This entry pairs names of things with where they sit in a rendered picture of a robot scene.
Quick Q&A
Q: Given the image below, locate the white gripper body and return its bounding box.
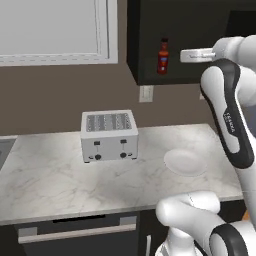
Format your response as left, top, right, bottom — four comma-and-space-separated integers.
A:
179, 48, 215, 64

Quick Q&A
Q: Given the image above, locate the red condiment bottle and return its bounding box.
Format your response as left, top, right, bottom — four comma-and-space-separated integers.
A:
156, 37, 170, 76

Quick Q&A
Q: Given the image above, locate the white round plate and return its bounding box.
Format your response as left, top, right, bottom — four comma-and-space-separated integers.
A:
163, 148, 209, 178

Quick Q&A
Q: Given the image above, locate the white four-slot toaster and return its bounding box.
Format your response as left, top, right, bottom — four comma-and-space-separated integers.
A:
80, 109, 140, 164

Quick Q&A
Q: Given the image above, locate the black base cupboard door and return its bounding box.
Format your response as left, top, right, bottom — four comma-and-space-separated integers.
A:
139, 209, 172, 256

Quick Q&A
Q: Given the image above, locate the black dishwasher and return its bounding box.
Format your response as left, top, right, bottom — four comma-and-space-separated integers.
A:
13, 211, 141, 256

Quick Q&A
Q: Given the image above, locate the black wall cupboard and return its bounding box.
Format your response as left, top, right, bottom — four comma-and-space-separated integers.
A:
126, 0, 256, 87

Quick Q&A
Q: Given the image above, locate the white wall outlet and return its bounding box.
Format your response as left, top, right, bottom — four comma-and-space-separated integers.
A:
138, 85, 155, 104

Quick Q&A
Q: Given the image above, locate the white window frame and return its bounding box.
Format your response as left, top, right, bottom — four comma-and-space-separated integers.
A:
0, 0, 119, 67

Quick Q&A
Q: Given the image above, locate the white cupboard door handle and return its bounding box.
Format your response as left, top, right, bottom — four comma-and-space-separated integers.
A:
145, 234, 152, 256

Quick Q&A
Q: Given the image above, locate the grey dishwasher handle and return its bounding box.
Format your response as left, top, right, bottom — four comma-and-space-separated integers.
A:
17, 223, 138, 245

